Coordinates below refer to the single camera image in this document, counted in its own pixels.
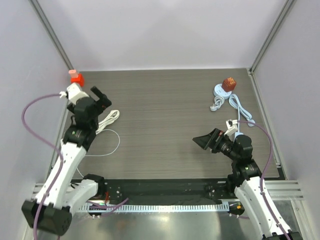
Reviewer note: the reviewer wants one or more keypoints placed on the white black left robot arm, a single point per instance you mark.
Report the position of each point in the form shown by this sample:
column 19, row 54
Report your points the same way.
column 53, row 207

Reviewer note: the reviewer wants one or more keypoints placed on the aluminium frame post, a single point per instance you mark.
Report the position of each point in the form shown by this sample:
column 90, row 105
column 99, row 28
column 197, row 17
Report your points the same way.
column 51, row 32
column 287, row 7

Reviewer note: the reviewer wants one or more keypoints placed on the aluminium frame post left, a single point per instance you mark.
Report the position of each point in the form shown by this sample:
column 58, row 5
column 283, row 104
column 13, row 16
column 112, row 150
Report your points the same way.
column 51, row 32

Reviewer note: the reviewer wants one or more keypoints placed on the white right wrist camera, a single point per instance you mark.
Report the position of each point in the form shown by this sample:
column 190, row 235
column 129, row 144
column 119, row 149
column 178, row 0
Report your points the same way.
column 232, row 127

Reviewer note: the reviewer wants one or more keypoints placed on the orange-red cube socket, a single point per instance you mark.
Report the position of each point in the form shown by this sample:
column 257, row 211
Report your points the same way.
column 79, row 79

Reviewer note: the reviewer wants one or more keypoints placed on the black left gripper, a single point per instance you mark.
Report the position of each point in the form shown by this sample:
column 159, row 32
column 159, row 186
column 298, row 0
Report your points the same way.
column 102, row 103

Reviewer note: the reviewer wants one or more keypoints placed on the pink plug adapter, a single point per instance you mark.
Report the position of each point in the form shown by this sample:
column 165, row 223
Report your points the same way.
column 73, row 73

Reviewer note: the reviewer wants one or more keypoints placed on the white slotted cable duct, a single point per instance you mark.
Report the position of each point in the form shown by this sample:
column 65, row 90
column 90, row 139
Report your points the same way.
column 223, row 207

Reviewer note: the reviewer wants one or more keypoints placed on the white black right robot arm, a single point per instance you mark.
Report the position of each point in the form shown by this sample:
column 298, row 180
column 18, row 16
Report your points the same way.
column 247, row 184

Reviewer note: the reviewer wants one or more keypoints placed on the aluminium frame post right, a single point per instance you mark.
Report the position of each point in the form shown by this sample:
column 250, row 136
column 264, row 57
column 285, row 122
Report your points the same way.
column 287, row 7

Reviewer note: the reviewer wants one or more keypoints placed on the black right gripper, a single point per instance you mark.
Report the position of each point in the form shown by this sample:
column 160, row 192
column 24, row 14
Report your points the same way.
column 215, row 141

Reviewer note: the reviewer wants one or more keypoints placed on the dark red cube adapter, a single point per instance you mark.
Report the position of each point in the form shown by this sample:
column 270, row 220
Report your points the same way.
column 229, row 84

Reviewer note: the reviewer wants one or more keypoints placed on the round light blue socket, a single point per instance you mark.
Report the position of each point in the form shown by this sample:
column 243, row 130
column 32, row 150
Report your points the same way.
column 218, row 91

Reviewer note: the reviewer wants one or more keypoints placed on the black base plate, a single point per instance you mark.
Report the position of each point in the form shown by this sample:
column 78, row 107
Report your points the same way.
column 167, row 192

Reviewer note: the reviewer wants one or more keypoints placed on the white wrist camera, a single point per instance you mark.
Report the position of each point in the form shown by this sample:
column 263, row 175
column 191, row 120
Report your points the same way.
column 232, row 127
column 73, row 93

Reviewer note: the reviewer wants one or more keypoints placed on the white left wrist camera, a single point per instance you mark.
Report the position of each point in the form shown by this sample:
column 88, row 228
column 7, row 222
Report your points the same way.
column 73, row 93

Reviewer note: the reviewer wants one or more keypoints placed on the aluminium rail front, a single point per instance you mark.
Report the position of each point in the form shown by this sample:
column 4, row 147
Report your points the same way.
column 282, row 189

